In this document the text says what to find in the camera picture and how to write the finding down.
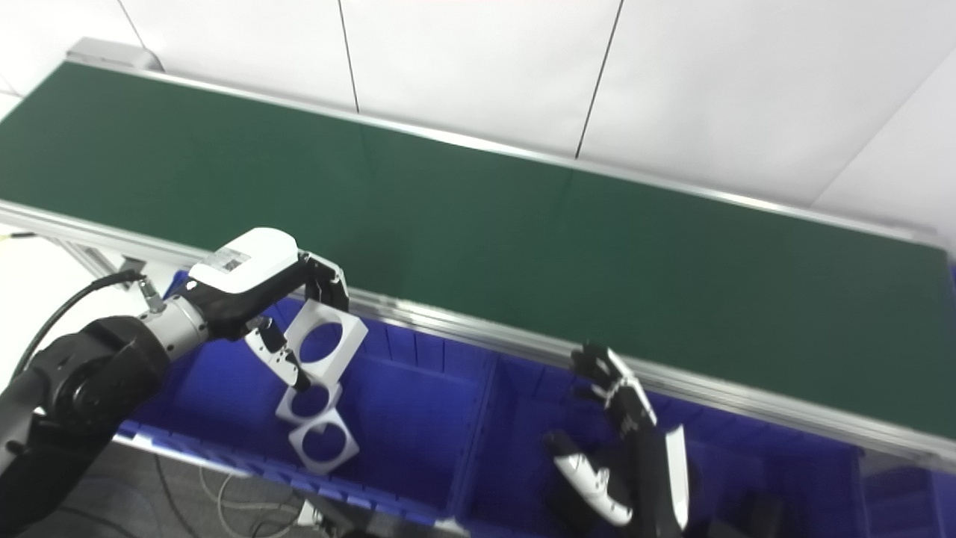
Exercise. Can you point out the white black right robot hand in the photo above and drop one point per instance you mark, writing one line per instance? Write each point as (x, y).
(650, 471)

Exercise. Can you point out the aluminium conveyor leg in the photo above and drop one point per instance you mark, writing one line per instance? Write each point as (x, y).
(97, 258)

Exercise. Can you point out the green conveyor belt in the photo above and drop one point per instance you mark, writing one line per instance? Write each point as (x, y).
(523, 246)
(463, 325)

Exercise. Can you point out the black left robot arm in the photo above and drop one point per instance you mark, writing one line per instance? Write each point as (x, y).
(82, 381)

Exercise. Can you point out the grey conveyor end housing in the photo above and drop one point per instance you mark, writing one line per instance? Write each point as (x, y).
(112, 54)

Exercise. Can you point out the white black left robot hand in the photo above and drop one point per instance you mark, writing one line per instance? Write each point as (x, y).
(246, 261)

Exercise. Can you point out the blue plastic bin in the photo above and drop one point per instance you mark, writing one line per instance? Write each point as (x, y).
(953, 280)
(418, 426)
(762, 463)
(904, 501)

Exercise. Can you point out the white square part with hole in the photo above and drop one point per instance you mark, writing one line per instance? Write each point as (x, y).
(287, 409)
(343, 452)
(351, 336)

